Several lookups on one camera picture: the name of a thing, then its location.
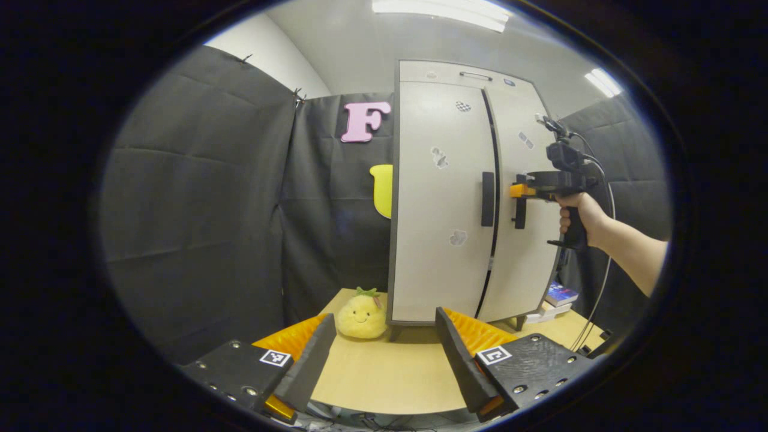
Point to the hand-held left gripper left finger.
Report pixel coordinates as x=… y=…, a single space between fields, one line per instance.
x=312 y=366

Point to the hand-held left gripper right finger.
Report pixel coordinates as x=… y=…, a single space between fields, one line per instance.
x=462 y=366

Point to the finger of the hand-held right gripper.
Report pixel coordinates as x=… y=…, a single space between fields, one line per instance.
x=521 y=190

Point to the grey shoe cabinet door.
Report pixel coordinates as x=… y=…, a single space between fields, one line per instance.
x=528 y=270
x=438 y=198

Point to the grey double-door shoe cabinet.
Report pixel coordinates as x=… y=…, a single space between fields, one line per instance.
x=390 y=240

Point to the grey cabinet drawer front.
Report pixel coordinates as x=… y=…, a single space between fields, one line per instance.
x=444 y=71

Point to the yellow plush fruit toy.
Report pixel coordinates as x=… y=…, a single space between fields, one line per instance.
x=360 y=318

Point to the white flat box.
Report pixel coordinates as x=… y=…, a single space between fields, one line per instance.
x=549 y=312

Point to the small ceiling light panel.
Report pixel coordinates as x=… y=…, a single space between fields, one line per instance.
x=603 y=83

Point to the blue book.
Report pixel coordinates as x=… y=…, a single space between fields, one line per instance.
x=561 y=294

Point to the large ceiling light panel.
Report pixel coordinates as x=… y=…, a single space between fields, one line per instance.
x=444 y=13

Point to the black backdrop cloth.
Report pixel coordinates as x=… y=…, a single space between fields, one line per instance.
x=198 y=210

